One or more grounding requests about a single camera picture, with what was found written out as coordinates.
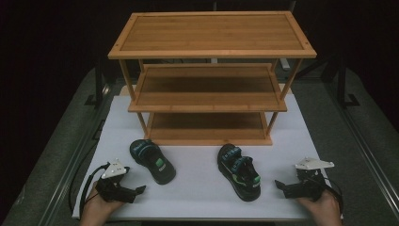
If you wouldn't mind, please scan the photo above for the black metal stand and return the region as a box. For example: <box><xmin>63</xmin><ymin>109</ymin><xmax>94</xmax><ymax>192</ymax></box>
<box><xmin>84</xmin><ymin>57</ymin><xmax>106</xmax><ymax>110</ymax></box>
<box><xmin>336</xmin><ymin>56</ymin><xmax>361</xmax><ymax>109</ymax></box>

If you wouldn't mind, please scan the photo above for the metal table rail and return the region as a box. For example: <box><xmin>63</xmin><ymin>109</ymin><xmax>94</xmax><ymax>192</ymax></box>
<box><xmin>39</xmin><ymin>89</ymin><xmax>111</xmax><ymax>226</ymax></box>
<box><xmin>324</xmin><ymin>83</ymin><xmax>399</xmax><ymax>203</ymax></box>

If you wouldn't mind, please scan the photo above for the wooden three-tier shoe rack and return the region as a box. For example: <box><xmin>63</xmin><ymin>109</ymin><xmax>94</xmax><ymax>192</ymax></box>
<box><xmin>107</xmin><ymin>10</ymin><xmax>318</xmax><ymax>147</ymax></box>

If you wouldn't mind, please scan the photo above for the small white object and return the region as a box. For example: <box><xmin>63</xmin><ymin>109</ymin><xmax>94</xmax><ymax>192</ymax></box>
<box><xmin>279</xmin><ymin>57</ymin><xmax>292</xmax><ymax>71</ymax></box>

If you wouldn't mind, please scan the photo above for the black green child sandal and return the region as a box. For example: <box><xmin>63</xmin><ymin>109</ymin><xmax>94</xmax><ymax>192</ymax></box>
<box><xmin>129</xmin><ymin>138</ymin><xmax>177</xmax><ymax>186</ymax></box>
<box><xmin>216</xmin><ymin>143</ymin><xmax>262</xmax><ymax>202</ymax></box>

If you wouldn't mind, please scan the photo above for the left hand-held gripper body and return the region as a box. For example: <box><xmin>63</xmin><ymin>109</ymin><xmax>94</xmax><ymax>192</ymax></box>
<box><xmin>94</xmin><ymin>157</ymin><xmax>138</xmax><ymax>204</ymax></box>

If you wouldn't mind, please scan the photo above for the person's right hand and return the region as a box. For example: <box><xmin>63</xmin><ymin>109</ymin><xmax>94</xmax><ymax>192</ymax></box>
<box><xmin>295</xmin><ymin>188</ymin><xmax>343</xmax><ymax>226</ymax></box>

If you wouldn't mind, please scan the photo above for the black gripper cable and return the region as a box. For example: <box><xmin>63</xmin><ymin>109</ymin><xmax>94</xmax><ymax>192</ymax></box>
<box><xmin>69</xmin><ymin>161</ymin><xmax>111</xmax><ymax>220</ymax></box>
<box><xmin>323</xmin><ymin>183</ymin><xmax>344</xmax><ymax>219</ymax></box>

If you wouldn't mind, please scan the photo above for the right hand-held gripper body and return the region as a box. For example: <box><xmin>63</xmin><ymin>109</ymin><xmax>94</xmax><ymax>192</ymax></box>
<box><xmin>292</xmin><ymin>156</ymin><xmax>335</xmax><ymax>202</ymax></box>

